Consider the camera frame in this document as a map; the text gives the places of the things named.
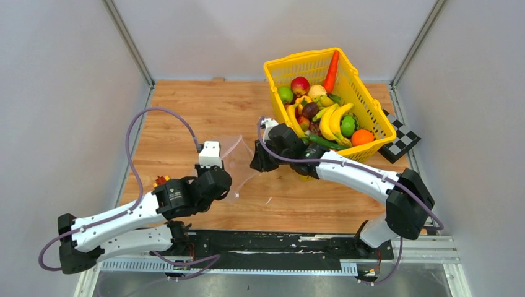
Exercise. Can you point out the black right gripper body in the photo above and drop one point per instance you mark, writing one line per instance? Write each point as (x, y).
(269, 163)

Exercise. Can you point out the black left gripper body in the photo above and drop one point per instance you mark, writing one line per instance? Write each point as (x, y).
(202, 171)

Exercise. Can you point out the clear zip top bag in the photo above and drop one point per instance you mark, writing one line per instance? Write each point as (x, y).
(237, 156)

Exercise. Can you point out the yellow banana bunch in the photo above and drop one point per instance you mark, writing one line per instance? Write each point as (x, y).
(330, 123)

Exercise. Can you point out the beige lemon fruit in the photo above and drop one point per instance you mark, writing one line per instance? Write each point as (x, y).
(316, 91)

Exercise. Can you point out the yellow plastic basket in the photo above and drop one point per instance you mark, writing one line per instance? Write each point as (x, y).
(314, 66)

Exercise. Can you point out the orange fruit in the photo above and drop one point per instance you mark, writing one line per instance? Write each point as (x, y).
(361, 137)

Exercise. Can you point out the orange carrot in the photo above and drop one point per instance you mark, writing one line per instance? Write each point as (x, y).
(331, 75)

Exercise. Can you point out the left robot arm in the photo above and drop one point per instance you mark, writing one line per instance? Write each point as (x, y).
(89, 240)

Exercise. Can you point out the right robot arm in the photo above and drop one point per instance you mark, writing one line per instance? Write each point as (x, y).
(407, 200)

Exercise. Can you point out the red green toy block car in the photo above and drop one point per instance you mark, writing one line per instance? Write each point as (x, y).
(161, 180)

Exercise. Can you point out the green cucumber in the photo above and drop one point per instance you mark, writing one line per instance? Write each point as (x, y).
(316, 139)

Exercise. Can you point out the small red peach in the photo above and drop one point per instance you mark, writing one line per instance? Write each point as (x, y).
(304, 123)

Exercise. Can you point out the purple grapes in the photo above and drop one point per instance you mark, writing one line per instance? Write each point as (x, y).
(314, 128)

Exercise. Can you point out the dark purple passion fruit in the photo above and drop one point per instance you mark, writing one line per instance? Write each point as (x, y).
(310, 110)

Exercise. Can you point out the green apple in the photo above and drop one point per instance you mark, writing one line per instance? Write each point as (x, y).
(286, 94)

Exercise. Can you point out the yellow bell pepper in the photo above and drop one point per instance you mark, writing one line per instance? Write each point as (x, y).
(302, 101)

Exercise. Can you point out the red apple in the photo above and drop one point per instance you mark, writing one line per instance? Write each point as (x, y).
(300, 86)

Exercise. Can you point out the small watermelon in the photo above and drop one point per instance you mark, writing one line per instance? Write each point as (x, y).
(349, 125)

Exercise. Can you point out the checkerboard calibration board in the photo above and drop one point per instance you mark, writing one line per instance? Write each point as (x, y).
(405, 140)

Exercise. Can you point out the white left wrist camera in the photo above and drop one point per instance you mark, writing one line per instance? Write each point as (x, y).
(209, 156)

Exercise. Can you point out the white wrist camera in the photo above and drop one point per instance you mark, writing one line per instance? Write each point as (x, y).
(209, 156)
(266, 125)

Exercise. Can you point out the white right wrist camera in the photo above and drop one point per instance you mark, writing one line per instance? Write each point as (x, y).
(266, 125)

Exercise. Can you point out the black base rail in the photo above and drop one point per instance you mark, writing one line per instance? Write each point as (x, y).
(271, 251)

